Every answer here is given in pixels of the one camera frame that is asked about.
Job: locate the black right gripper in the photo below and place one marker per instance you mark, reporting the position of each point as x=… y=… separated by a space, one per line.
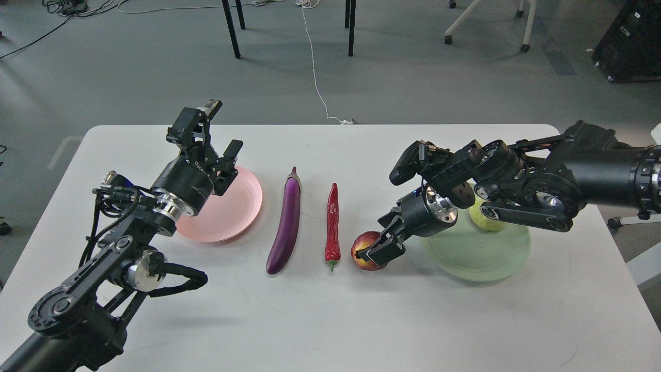
x=422 y=212

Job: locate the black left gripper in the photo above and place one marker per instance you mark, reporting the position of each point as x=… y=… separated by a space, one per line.
x=198 y=172

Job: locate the red pomegranate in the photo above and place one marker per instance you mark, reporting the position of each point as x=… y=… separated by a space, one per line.
x=365 y=240

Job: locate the red chili pepper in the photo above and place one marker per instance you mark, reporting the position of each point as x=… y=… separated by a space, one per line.
x=332 y=251

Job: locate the purple eggplant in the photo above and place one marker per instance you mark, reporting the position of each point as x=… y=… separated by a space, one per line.
x=288 y=228

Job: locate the green yellow peach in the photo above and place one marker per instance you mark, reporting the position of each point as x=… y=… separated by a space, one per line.
x=482 y=221

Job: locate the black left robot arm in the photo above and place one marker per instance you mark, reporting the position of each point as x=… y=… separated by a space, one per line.
x=83 y=321

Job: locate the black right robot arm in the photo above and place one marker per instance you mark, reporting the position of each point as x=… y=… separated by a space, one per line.
x=543 y=184

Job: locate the pink plate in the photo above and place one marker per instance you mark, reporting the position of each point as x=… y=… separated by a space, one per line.
x=225 y=217

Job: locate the green plate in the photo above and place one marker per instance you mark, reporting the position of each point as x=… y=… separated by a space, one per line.
x=467 y=252

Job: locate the black table legs left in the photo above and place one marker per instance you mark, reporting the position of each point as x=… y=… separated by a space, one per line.
x=230 y=24

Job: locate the black table legs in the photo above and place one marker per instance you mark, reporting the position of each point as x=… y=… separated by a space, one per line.
x=350 y=23
x=230 y=24

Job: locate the black table legs right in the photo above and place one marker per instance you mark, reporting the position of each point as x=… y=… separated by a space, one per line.
x=350 y=23

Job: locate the white chair base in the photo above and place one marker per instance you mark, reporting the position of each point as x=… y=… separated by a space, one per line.
x=525 y=47

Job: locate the black equipment case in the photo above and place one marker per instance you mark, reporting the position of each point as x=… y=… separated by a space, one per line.
x=630 y=49

